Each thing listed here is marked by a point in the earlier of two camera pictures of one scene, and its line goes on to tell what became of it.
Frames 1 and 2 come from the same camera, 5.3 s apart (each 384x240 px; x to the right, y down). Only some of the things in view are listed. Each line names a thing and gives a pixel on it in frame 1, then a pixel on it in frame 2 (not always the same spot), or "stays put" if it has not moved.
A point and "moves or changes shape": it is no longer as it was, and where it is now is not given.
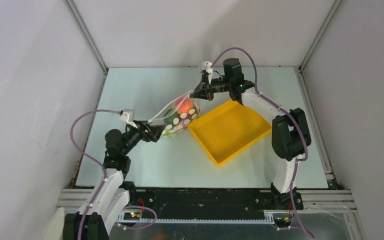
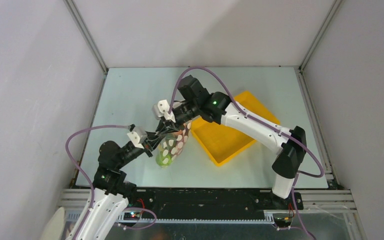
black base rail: x=198 y=202 stays put
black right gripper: x=207 y=86 → x=165 y=122
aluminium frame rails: x=73 y=198 stays put
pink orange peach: x=184 y=105 moves or changes shape
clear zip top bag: x=177 y=115 moves or changes shape
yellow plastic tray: x=228 y=130 stays put
